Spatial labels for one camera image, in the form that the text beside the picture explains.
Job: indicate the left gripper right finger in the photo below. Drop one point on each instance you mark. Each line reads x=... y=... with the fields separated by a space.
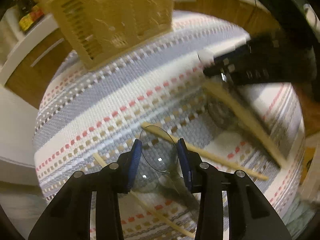
x=250 y=214

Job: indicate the wooden chopstick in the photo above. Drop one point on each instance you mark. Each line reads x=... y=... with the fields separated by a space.
x=159 y=206
x=247 y=118
x=207 y=154

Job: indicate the person right hand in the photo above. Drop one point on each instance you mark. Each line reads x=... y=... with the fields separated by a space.
x=309 y=106

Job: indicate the tan plastic utensil basket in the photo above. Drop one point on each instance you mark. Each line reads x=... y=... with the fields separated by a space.
x=103 y=30

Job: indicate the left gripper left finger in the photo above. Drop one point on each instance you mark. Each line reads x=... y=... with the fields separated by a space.
x=67 y=216

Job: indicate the striped woven table cloth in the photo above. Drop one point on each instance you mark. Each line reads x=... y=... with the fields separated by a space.
x=100 y=112

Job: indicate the dark soy sauce bottle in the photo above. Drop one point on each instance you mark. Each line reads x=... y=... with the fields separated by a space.
x=30 y=14

